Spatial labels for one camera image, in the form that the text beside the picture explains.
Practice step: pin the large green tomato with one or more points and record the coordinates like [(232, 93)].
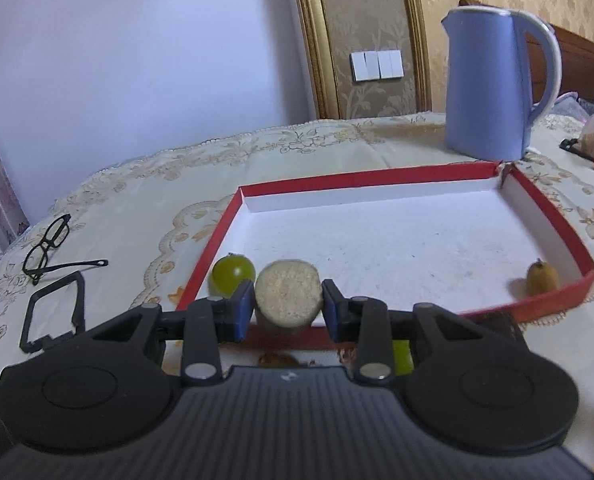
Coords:
[(232, 272)]

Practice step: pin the red shallow cardboard box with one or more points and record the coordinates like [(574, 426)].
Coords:
[(377, 240)]

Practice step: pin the black eyeglasses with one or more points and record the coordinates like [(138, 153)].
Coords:
[(52, 240)]

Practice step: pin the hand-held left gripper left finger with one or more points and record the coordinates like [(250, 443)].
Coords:
[(245, 312)]

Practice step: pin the small black clip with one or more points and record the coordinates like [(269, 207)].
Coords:
[(572, 146)]

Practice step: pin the black plastic frame holder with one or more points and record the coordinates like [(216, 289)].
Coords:
[(78, 300)]

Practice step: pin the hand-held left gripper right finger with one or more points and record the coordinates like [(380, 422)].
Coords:
[(330, 312)]

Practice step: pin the blue electric kettle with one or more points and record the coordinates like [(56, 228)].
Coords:
[(482, 85)]

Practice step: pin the white wall switch panel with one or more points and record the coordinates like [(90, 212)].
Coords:
[(377, 65)]

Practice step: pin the short log piece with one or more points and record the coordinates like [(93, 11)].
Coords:
[(288, 290)]

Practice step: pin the brown wooden headboard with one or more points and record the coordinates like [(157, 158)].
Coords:
[(582, 60)]

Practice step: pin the green tomato with stem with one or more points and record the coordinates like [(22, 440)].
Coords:
[(402, 357)]

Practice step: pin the gold ornate frame moulding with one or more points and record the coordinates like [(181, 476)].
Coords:
[(317, 60)]

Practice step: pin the small brown pear-shaped fruit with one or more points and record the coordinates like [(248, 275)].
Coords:
[(542, 279)]

